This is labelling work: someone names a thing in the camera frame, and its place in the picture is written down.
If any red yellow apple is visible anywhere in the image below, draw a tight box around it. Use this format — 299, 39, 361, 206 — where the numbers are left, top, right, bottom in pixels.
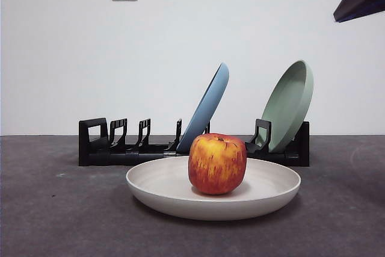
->
188, 132, 248, 196

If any cream pale yellow plate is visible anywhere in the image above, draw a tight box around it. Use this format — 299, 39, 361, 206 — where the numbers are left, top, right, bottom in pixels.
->
125, 156, 301, 221

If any green plate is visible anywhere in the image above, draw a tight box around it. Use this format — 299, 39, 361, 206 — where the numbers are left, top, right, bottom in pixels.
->
260, 60, 315, 153

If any blue plate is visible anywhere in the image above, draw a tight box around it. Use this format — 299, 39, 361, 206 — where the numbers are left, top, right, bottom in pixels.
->
176, 62, 230, 153

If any black plate rack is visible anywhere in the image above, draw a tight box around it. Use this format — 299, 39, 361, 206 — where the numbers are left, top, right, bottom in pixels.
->
78, 117, 310, 167

